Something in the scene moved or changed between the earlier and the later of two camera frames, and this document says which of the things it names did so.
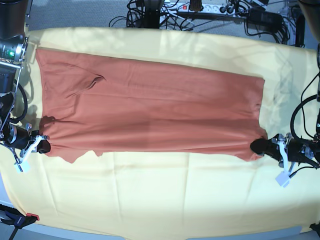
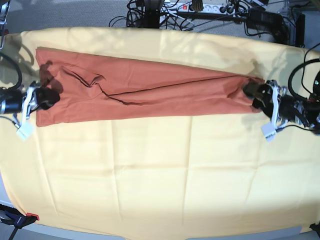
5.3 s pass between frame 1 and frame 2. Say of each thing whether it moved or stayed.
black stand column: stayed
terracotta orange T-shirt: moved
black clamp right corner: stayed
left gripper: moved
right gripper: moved
